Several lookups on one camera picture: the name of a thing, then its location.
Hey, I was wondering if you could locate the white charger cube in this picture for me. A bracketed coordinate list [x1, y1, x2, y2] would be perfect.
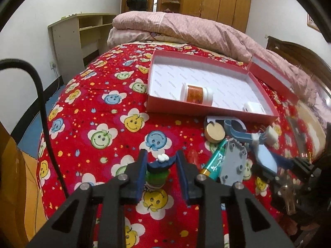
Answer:
[243, 102, 265, 114]

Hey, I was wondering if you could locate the framed wall picture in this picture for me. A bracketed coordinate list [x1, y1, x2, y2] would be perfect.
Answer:
[307, 13, 321, 33]

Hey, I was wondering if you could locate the green lighter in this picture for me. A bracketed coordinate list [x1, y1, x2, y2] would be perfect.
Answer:
[200, 138, 230, 180]

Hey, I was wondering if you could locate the green toy figure blue hat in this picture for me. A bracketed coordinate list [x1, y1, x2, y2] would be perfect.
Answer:
[145, 154, 171, 192]

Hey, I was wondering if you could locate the black cable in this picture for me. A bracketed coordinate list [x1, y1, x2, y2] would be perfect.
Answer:
[0, 59, 70, 198]

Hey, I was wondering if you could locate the grey-blue plastic piece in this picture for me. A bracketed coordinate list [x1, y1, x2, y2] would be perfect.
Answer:
[204, 115, 228, 127]

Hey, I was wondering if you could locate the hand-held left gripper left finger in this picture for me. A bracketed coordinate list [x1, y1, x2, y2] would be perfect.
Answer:
[26, 150, 148, 248]

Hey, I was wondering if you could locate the beige desk with shelves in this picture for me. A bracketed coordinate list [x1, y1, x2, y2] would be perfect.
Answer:
[48, 13, 117, 83]

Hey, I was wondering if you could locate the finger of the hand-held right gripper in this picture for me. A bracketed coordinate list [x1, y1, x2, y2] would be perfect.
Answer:
[271, 155, 321, 177]
[252, 145, 280, 184]

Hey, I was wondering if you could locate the red cardboard box lid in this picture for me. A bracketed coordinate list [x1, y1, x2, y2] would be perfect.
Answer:
[249, 53, 300, 104]

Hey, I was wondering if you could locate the white plug adapter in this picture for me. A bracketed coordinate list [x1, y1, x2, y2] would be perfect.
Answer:
[264, 125, 282, 144]

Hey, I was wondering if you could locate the blue and white plastic tool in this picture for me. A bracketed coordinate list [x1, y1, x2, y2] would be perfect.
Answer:
[224, 119, 269, 150]

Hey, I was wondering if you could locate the round gold tin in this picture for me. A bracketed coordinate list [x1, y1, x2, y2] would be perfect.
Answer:
[204, 123, 226, 143]

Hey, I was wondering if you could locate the red smiley-flower printed blanket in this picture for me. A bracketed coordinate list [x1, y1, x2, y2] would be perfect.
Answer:
[36, 43, 326, 248]

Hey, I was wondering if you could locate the dark wooden headboard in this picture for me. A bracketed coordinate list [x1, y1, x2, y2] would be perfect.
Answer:
[266, 36, 331, 104]

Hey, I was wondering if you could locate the wooden wardrobe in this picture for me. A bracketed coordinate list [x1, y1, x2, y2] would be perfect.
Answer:
[121, 0, 252, 33]

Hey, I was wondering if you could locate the pink quilt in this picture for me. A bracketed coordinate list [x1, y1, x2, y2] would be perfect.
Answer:
[107, 12, 331, 124]

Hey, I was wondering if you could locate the brown wooden furniture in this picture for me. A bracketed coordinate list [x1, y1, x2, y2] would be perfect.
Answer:
[0, 121, 48, 248]

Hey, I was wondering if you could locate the cream printed bed sheet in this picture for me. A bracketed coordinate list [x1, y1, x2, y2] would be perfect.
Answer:
[145, 32, 197, 49]

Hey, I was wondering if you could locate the white bottle orange label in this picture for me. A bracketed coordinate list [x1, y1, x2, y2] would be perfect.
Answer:
[180, 83, 214, 106]

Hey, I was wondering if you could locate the red cardboard box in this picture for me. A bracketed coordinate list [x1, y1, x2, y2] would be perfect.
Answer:
[146, 50, 280, 124]

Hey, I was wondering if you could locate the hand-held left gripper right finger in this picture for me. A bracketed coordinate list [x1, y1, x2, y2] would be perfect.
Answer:
[177, 150, 295, 248]

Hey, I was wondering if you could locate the grey metal plate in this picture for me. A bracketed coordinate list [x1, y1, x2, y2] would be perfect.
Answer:
[220, 137, 249, 186]

